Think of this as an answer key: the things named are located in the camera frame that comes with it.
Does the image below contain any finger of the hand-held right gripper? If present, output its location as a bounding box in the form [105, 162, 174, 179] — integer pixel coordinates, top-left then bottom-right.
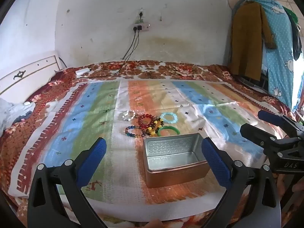
[258, 110, 304, 139]
[239, 123, 300, 150]

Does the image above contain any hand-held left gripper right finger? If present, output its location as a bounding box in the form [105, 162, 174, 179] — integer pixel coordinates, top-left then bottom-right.
[201, 137, 283, 228]

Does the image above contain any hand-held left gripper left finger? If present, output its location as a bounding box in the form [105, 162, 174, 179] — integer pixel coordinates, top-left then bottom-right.
[28, 137, 107, 228]

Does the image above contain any metal tin box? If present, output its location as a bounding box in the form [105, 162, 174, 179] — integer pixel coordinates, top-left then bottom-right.
[143, 133, 211, 188]

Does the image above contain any red bead bracelet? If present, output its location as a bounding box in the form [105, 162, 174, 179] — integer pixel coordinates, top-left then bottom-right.
[138, 114, 156, 129]

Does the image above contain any yellow and black bead bracelet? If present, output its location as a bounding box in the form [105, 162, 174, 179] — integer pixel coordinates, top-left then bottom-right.
[145, 117, 165, 137]

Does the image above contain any striped patterned cloth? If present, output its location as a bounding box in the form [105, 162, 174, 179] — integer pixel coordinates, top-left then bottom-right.
[8, 79, 289, 221]

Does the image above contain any blue printed cloth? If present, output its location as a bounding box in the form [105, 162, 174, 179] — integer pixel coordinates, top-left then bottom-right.
[247, 0, 297, 112]

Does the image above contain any green jade bangle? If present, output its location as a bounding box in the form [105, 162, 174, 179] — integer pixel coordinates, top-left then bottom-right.
[157, 125, 180, 137]

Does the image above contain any dark hanging garment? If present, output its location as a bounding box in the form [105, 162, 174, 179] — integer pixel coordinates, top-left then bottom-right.
[291, 21, 304, 61]

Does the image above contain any brown hanging garment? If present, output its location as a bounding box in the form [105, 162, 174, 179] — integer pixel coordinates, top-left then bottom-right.
[228, 3, 277, 81]

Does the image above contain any white power adapter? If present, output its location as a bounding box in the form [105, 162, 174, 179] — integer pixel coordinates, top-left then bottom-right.
[75, 68, 91, 78]

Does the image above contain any grey cloth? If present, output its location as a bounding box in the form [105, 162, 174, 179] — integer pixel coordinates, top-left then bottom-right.
[0, 97, 36, 136]

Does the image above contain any green hanging garment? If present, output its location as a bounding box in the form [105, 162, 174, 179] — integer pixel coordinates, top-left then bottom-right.
[284, 7, 299, 25]

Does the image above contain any white headboard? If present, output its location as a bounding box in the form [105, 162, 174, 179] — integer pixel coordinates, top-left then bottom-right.
[0, 50, 66, 105]

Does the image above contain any white power strip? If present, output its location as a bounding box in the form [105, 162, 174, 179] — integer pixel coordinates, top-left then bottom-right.
[132, 23, 150, 32]

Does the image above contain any multicoloured bead bracelet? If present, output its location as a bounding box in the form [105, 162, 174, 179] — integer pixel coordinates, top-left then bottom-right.
[125, 125, 146, 138]

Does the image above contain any white bead bracelet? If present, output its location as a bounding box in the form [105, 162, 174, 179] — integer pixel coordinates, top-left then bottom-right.
[122, 110, 136, 121]

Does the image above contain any light blue bead bracelet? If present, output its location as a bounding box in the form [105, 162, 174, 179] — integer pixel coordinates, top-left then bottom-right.
[160, 113, 177, 125]

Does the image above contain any black cable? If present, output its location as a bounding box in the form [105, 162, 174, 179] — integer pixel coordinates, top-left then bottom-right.
[82, 30, 136, 79]
[119, 30, 140, 74]

